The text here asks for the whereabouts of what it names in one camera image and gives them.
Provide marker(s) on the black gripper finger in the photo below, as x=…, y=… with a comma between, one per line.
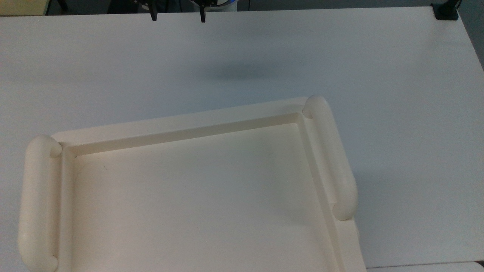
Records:
x=153, y=15
x=203, y=16

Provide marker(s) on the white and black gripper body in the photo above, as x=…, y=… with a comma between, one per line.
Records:
x=206, y=2

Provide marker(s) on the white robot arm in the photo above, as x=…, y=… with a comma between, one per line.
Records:
x=228, y=4

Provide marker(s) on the beige wooden desk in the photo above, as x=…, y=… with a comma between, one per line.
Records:
x=22, y=6

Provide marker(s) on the cream rounded side rail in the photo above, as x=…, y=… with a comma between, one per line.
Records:
x=38, y=196
x=332, y=158

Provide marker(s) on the black table clamp mount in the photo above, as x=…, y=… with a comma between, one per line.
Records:
x=446, y=11

